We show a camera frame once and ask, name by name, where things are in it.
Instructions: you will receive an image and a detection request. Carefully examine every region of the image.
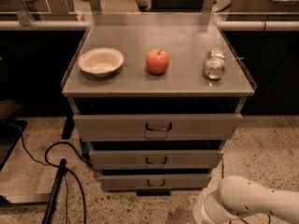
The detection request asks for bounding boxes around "red apple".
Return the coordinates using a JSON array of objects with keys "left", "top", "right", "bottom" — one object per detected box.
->
[{"left": 146, "top": 49, "right": 170, "bottom": 75}]

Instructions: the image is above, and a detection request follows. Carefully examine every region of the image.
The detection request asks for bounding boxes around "black cable left floor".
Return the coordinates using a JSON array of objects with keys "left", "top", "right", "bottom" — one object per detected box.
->
[{"left": 12, "top": 123, "right": 94, "bottom": 224}]

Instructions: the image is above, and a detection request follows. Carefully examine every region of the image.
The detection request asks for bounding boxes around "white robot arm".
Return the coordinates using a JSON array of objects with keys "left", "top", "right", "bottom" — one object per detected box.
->
[{"left": 192, "top": 175, "right": 299, "bottom": 224}]

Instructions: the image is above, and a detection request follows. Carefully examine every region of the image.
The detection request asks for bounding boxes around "grey drawer cabinet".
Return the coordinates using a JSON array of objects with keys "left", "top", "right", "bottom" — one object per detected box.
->
[{"left": 61, "top": 12, "right": 257, "bottom": 198}]

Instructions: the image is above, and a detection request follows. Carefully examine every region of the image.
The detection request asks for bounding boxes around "white rail behind cabinet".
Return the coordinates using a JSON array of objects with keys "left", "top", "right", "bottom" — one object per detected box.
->
[{"left": 0, "top": 20, "right": 299, "bottom": 31}]

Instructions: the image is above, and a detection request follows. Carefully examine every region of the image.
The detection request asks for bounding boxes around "black bar on floor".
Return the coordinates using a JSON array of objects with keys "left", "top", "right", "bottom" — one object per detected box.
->
[{"left": 42, "top": 159, "right": 66, "bottom": 224}]

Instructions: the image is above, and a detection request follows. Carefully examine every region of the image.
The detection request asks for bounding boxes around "dark tray left edge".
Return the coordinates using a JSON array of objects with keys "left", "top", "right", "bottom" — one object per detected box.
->
[{"left": 0, "top": 99, "right": 29, "bottom": 172}]

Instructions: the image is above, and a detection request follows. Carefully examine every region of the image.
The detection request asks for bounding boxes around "clear plastic bottle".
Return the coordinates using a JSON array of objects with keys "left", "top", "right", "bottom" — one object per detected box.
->
[{"left": 204, "top": 48, "right": 225, "bottom": 80}]

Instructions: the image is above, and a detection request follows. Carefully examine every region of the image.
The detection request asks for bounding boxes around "white paper bowl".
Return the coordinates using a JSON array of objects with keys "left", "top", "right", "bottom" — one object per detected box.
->
[{"left": 78, "top": 48, "right": 124, "bottom": 77}]

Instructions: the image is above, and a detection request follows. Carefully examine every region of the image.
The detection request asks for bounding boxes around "grey drawer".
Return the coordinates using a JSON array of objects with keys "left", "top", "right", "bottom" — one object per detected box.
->
[
  {"left": 74, "top": 114, "right": 242, "bottom": 142},
  {"left": 90, "top": 150, "right": 222, "bottom": 170},
  {"left": 100, "top": 174, "right": 211, "bottom": 191}
]

